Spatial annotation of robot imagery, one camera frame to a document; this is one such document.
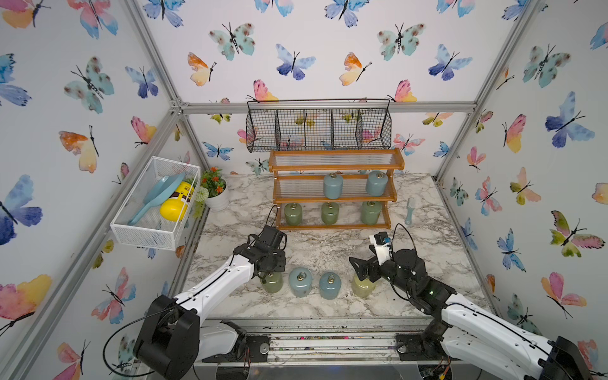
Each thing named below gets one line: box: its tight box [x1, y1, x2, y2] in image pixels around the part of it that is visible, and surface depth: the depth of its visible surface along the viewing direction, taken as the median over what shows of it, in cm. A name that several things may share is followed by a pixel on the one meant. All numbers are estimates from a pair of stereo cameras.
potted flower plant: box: [201, 166, 230, 212], surface depth 103 cm
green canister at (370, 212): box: [360, 201, 383, 226], surface depth 100 cm
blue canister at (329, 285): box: [319, 272, 342, 301], surface depth 82 cm
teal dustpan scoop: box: [127, 171, 186, 226], surface depth 70 cm
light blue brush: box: [404, 197, 416, 225], surface depth 112 cm
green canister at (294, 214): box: [284, 202, 304, 227], surface depth 101 cm
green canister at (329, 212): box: [320, 201, 340, 225], surface depth 101 cm
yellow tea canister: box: [351, 274, 377, 299], surface depth 82 cm
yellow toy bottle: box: [159, 181, 195, 223], surface depth 71 cm
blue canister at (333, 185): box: [323, 171, 344, 200], surface depth 91 cm
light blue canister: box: [288, 267, 313, 299], surface depth 82 cm
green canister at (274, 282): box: [261, 271, 284, 294], surface depth 84 cm
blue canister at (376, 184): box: [365, 170, 388, 198], surface depth 93 cm
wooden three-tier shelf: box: [268, 147, 405, 231], surface depth 101 cm
